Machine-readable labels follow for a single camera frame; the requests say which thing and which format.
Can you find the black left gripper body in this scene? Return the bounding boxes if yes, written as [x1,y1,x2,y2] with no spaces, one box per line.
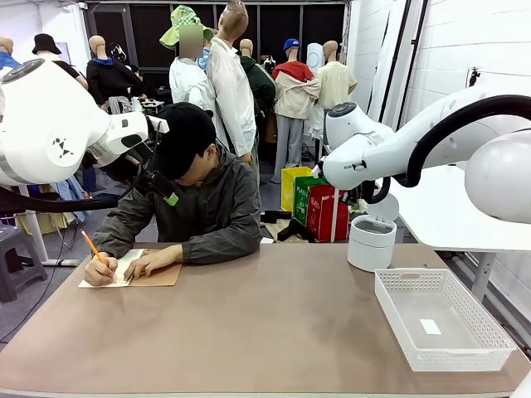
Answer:
[105,143,157,186]

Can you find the yellow pencil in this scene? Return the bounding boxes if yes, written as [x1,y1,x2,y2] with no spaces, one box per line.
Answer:
[80,230,115,285]

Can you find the spiral notebook with brown cover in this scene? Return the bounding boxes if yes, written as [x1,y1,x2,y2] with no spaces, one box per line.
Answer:
[77,248,183,289]

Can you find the person's left forearm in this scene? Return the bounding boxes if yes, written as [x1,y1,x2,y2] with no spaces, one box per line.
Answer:
[180,226,262,265]

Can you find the person's left hand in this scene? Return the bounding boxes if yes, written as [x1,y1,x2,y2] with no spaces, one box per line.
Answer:
[123,243,184,279]

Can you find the person's right hand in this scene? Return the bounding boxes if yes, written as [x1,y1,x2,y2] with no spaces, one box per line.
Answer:
[84,252,119,287]

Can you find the red sorting bag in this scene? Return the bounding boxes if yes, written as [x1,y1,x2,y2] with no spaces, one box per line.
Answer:
[305,184,352,244]

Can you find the person's head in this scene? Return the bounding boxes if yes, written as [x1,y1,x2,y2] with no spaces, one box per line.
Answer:
[180,143,221,187]

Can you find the green sorting bag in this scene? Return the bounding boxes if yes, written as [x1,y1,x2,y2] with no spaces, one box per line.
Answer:
[293,175,333,227]

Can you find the white round lidded bin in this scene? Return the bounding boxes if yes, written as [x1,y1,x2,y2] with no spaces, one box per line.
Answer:
[347,192,400,274]

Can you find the black baseball cap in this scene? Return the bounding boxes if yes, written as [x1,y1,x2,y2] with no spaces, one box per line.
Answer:
[153,102,217,182]

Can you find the grey jacket torso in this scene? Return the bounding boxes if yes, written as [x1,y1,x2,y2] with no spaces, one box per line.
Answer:
[91,147,262,250]

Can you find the yellow sorting bag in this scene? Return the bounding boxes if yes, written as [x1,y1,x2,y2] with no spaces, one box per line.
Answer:
[280,166,319,213]

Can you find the grey backpack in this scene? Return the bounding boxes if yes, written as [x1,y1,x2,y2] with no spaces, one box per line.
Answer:
[103,95,133,115]

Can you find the cluttered background table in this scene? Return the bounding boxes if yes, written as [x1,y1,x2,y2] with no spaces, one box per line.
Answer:
[131,95,166,119]

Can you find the black floor stand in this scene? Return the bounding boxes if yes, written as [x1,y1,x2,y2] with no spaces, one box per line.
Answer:
[261,210,316,244]

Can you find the hanging blue and beige clothes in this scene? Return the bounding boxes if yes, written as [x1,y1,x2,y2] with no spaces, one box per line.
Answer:
[16,176,90,235]

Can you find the brown cardboard piece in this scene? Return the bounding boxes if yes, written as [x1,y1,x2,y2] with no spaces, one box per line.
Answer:
[260,218,300,244]

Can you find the background person in black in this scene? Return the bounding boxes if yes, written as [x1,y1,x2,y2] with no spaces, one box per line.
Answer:
[123,62,145,100]

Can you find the mannequin in black jacket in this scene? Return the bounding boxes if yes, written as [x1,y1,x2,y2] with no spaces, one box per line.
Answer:
[85,35,140,107]

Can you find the large white table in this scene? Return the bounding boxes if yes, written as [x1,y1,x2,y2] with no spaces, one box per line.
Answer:
[373,163,531,302]

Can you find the mannequin in white coat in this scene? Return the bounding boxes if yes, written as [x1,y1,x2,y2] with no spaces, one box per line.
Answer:
[168,22,217,114]

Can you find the mannequin in cream shirt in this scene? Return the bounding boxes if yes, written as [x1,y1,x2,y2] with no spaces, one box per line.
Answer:
[317,40,358,109]

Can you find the mannequin in black tee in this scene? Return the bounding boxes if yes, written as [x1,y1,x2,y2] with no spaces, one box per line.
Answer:
[35,49,89,90]

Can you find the mannequin in red beige jacket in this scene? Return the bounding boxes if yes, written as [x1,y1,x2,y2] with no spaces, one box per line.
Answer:
[271,37,321,184]

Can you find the tall mannequin in white shirt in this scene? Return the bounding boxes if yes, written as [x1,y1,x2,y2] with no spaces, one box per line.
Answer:
[206,0,258,165]

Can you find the white oval panel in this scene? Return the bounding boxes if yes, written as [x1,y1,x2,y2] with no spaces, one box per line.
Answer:
[306,42,325,75]

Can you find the green checked sun hat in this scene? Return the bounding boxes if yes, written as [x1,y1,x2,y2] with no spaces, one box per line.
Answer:
[159,4,215,51]

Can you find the mannequin in dark green hoodie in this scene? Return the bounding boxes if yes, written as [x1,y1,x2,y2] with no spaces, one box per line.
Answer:
[239,38,277,125]

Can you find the grey plastic stool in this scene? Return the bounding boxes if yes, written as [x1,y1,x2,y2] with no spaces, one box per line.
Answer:
[0,223,49,303]

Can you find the black bucket hat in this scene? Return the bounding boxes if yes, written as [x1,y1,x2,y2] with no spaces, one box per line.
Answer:
[32,33,62,56]

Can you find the white label in basket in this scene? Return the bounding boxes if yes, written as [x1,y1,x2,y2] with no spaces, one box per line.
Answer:
[418,318,442,336]

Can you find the mannequin in blue shirt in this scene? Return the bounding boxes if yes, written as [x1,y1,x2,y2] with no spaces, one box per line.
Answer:
[0,36,22,71]

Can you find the white perforated plastic basket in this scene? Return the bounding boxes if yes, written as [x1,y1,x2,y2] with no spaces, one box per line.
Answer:
[374,268,518,373]

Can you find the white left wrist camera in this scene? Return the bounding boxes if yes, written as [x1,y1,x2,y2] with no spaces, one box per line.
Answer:
[145,115,170,134]

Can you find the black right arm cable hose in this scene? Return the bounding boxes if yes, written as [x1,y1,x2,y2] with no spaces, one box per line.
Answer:
[359,94,531,205]

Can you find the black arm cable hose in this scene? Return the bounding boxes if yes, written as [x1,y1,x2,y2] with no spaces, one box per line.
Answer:
[0,163,144,215]
[359,94,531,205]

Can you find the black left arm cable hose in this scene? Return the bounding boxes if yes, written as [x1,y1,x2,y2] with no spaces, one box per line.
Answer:
[0,163,144,215]

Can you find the white desk leg frame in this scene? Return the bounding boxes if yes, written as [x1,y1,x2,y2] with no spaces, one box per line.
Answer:
[18,186,80,267]

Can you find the black wall pipe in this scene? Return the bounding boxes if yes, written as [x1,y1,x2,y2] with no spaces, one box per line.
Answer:
[391,0,414,124]
[404,0,430,111]

